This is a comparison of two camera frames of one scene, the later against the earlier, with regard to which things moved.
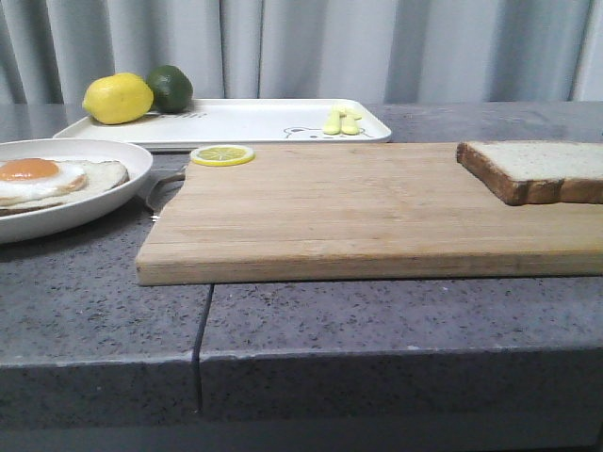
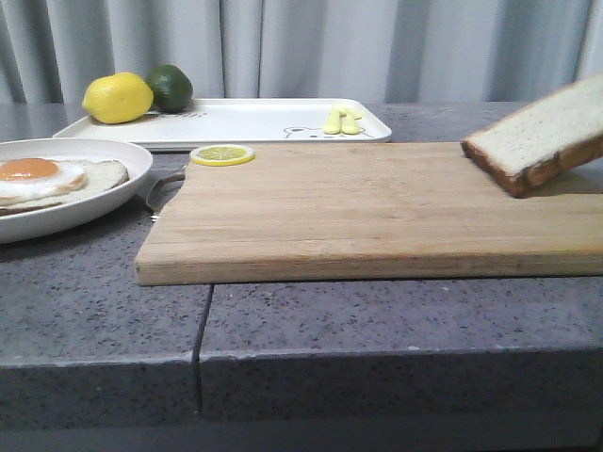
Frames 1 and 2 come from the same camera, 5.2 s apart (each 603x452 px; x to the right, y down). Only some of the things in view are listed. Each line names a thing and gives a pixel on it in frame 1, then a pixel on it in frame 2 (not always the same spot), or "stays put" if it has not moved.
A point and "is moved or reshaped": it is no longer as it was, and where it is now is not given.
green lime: x=172 y=89 stays put
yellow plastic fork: x=334 y=124 stays put
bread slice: x=537 y=172 is moved or reshaped
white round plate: x=33 y=223 stays put
